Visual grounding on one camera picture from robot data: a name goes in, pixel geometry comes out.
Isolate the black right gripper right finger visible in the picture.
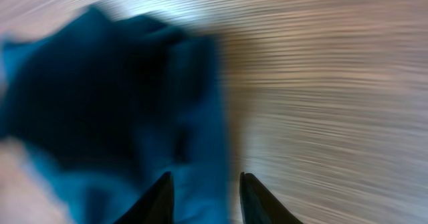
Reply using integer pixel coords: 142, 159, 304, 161
239, 172, 303, 224

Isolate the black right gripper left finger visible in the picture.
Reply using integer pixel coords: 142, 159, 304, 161
114, 171, 175, 224

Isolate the blue t-shirt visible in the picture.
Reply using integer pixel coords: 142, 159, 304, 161
1, 6, 229, 223

